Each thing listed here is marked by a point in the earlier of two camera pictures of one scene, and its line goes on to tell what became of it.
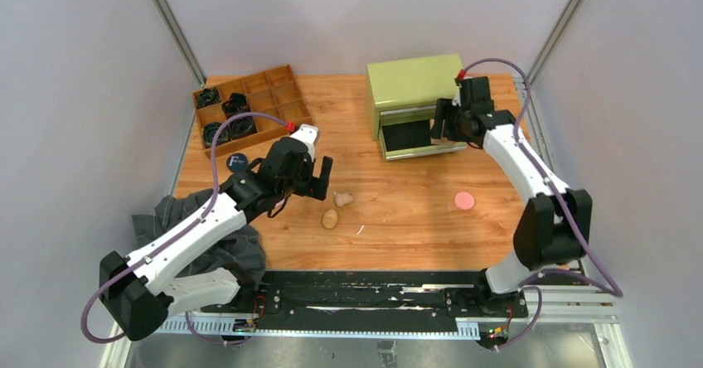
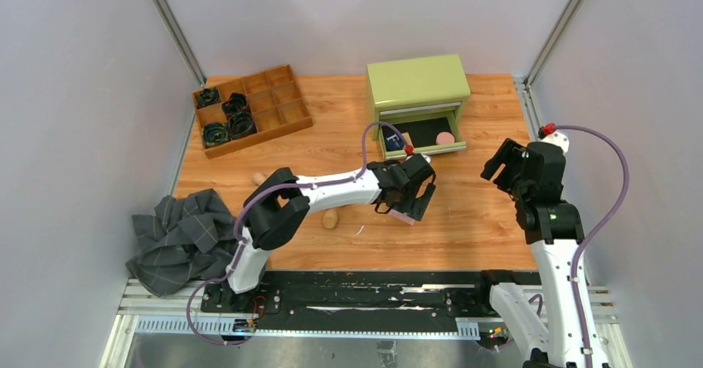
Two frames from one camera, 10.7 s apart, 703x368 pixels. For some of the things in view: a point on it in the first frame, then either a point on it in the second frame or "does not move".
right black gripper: x=441 y=110 -> x=508 y=151
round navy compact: x=236 y=162 -> x=392 y=141
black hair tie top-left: x=208 y=97 does not move
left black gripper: x=318 y=185 -> x=415 y=207
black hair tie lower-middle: x=241 y=126 does not move
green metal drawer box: x=401 y=98 does not move
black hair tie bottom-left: x=209 y=132 does not move
